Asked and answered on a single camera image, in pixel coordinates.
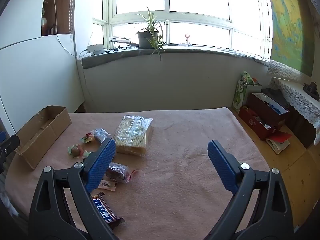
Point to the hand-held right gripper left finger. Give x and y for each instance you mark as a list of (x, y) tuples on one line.
[(101, 165)]

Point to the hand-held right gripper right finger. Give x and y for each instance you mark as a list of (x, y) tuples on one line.
[(221, 165)]

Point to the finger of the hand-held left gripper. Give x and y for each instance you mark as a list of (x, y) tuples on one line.
[(2, 136), (10, 145)]

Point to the dark red snack packet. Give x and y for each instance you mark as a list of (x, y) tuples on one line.
[(116, 171)]

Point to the small white snack packet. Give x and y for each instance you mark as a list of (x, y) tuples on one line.
[(107, 185)]

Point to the brown cardboard box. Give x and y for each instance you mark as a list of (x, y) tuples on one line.
[(37, 140)]

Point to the brown ball candy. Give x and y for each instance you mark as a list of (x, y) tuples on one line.
[(75, 151)]

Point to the clear packet of dark snack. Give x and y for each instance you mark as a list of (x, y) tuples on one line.
[(100, 133)]

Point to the bagged sliced bread loaf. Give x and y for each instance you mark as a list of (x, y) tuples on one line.
[(132, 135)]

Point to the brown chocolate bar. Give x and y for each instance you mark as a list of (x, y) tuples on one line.
[(105, 210)]

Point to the red notebook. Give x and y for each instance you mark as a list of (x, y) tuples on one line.
[(280, 141)]

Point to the white cabinet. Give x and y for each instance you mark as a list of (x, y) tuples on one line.
[(37, 80)]

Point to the green paper bag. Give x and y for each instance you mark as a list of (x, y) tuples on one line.
[(240, 95)]

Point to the dark red gift box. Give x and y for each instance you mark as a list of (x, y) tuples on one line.
[(268, 110)]

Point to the lace-covered side table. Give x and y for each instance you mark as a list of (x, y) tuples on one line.
[(297, 97)]

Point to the white device box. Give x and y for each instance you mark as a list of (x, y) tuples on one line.
[(95, 48)]

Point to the dark teapot ornament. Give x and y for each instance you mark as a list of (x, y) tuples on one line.
[(311, 88)]

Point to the red vase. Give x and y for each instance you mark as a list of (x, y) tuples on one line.
[(44, 23)]

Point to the small rabbit figurine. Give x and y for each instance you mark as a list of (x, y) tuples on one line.
[(187, 40)]

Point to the potted spider plant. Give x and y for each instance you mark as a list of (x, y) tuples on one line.
[(147, 38)]

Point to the wooden shelf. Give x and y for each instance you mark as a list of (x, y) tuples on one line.
[(62, 7)]

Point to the landscape wall poster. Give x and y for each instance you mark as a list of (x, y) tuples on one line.
[(287, 30)]

